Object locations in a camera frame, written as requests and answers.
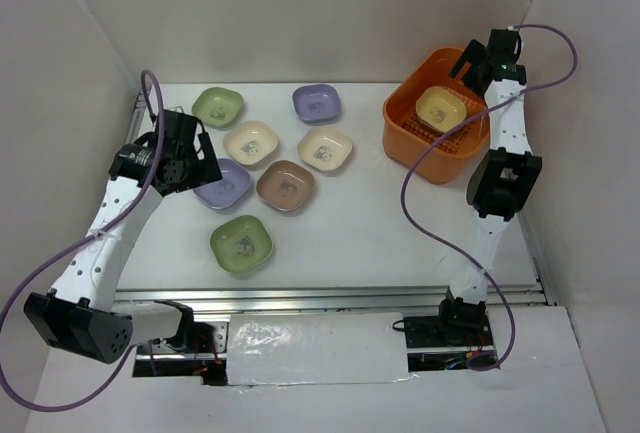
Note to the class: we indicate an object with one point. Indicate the purple plate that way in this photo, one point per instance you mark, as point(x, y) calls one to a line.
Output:
point(235, 183)
point(317, 103)

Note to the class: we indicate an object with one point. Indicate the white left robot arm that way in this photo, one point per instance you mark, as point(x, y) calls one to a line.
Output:
point(78, 313)

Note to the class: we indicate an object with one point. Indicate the purple plate far centre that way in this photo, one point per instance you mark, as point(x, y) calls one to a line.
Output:
point(317, 103)

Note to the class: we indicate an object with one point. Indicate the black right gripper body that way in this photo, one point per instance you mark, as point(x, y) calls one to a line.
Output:
point(472, 75)

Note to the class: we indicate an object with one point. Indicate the cream plate left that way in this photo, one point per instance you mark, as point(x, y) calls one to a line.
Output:
point(251, 143)

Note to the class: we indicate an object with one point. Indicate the yellow square panda plate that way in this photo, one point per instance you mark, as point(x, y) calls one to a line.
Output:
point(440, 110)

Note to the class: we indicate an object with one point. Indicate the brown plate centre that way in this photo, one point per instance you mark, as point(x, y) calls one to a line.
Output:
point(285, 185)

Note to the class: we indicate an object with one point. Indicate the aluminium rail frame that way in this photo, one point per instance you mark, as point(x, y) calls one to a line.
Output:
point(369, 237)

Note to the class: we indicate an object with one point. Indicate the cream plate right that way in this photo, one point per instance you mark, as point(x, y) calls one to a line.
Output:
point(325, 148)

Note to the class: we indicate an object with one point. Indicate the cream plate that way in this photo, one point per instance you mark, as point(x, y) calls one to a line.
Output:
point(325, 148)
point(251, 143)

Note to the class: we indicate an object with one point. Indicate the purple plate left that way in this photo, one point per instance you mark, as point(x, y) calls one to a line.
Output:
point(235, 183)

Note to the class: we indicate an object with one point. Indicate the green plate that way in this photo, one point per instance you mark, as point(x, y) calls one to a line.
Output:
point(218, 107)
point(241, 244)

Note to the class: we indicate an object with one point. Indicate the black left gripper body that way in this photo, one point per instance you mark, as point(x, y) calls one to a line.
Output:
point(197, 172)

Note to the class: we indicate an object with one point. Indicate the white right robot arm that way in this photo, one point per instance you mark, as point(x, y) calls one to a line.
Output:
point(503, 180)

